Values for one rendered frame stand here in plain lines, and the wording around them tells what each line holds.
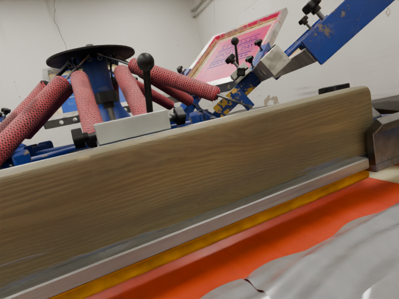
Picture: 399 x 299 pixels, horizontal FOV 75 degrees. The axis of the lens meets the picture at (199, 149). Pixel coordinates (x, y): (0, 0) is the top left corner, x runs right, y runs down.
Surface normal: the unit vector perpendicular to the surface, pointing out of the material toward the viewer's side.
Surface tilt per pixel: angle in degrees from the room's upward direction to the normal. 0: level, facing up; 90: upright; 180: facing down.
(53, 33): 90
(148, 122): 90
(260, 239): 0
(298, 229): 0
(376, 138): 90
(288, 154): 90
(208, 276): 0
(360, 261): 33
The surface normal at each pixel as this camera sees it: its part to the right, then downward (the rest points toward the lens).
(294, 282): 0.13, -0.80
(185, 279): -0.20, -0.96
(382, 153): 0.38, 0.08
